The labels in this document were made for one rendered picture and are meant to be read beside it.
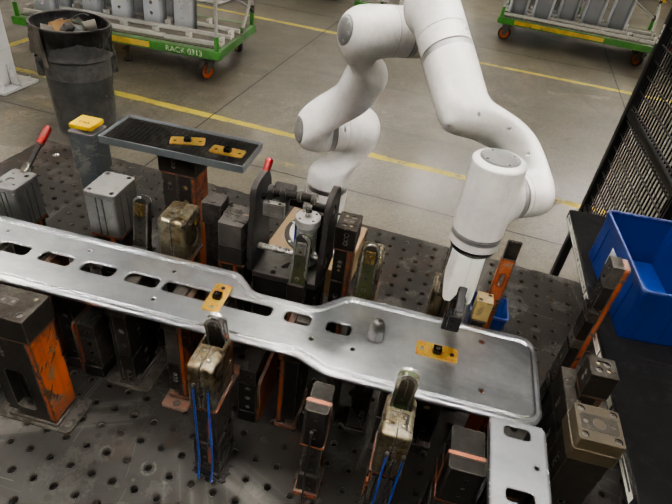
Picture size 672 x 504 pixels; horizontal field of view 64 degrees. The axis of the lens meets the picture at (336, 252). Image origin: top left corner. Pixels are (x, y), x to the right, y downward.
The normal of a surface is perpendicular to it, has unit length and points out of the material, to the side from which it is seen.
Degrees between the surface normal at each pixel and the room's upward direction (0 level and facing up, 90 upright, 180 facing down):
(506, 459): 0
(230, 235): 90
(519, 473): 0
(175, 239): 90
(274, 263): 0
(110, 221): 90
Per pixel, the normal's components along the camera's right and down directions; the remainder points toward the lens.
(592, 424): 0.11, -0.79
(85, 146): -0.22, 0.58
